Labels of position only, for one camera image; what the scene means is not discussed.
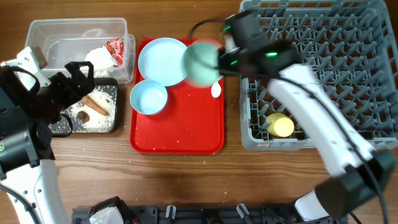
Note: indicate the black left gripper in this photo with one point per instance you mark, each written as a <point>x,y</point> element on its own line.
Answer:
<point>74,94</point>

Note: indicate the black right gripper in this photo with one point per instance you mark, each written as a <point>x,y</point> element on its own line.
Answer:
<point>224,66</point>

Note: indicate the brown carrot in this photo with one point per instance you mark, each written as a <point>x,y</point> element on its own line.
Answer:
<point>86,100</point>

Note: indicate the brown food lump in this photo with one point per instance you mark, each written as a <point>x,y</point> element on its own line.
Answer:
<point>83,117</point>

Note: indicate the mint green bowl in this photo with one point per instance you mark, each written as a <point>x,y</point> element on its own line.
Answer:
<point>200,61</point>

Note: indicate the white rice pile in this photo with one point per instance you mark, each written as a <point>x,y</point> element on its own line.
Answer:
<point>99,102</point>

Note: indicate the yellow plastic cup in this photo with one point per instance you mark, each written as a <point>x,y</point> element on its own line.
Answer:
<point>280,125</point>

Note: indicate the light blue rice bowl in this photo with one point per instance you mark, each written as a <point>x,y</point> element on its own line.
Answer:
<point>148,97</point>

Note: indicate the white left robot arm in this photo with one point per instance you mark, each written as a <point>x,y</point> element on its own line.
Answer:
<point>28,170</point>

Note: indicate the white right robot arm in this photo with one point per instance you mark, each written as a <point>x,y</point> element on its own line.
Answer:
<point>358,171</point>

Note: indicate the black food waste tray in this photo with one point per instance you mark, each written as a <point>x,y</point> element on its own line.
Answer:
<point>102,124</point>

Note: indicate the clear plastic waste bin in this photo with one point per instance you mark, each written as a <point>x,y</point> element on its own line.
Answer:
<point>71,40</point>

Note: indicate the grey dishwasher rack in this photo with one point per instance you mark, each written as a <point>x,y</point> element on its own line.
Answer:
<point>350,46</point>

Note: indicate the white plastic spoon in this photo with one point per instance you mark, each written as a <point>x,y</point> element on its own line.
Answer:
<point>216,90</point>

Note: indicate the crumpled white tissue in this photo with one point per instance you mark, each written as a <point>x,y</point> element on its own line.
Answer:
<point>101,59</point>

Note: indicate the red snack wrapper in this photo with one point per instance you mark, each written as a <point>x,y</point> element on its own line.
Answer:
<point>116,48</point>

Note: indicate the red serving tray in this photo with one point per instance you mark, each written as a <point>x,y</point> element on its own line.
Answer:
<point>192,122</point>

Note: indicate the light blue plate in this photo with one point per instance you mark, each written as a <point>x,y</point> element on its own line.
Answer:
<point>160,60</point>

